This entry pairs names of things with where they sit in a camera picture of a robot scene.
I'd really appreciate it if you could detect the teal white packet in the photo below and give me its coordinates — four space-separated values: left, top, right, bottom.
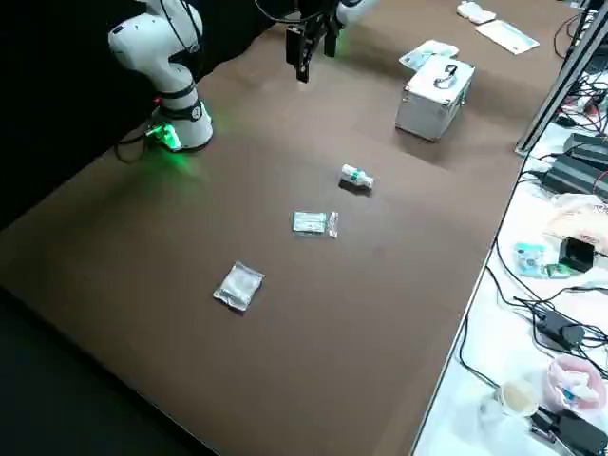
512 241 547 279

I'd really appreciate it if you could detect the plastic bag with red print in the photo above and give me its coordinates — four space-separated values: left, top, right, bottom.
543 192 608 257

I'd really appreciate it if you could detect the small black box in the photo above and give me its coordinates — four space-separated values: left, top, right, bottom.
558 236 598 275

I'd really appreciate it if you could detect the white paper cup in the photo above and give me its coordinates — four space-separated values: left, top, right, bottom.
493 378 541 419

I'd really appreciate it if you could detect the clear bag of bandages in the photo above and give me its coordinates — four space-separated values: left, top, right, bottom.
290 210 340 240

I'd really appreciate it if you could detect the black power brick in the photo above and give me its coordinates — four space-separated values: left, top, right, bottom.
541 152 608 196
563 132 608 161

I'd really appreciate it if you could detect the white plastic pill box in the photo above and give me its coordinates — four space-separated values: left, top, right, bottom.
456 0 498 25

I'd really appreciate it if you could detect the aluminium frame post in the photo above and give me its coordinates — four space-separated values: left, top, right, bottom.
515 0 608 156

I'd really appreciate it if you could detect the white disinfectant bottle teal band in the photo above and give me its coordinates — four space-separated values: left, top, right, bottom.
340 163 375 190

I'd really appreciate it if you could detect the black arm base cable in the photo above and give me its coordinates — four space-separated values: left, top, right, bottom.
113 125 161 163

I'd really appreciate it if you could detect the black flat device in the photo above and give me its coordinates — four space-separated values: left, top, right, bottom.
555 408 608 456

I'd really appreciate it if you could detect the pink bowl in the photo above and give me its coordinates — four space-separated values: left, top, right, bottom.
545 354 607 413

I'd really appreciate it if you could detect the clear bag of white gauze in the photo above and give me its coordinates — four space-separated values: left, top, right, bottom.
212 259 266 314

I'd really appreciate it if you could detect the silver aluminium first-aid case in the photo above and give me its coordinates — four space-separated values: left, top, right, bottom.
394 53 476 143

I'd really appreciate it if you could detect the black power adapter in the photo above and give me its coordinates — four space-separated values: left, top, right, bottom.
534 308 586 348

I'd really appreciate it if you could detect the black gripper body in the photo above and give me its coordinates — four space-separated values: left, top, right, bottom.
297 0 336 29

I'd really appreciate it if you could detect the blue white face mask packet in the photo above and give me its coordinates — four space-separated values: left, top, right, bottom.
398 39 461 72
474 18 542 55

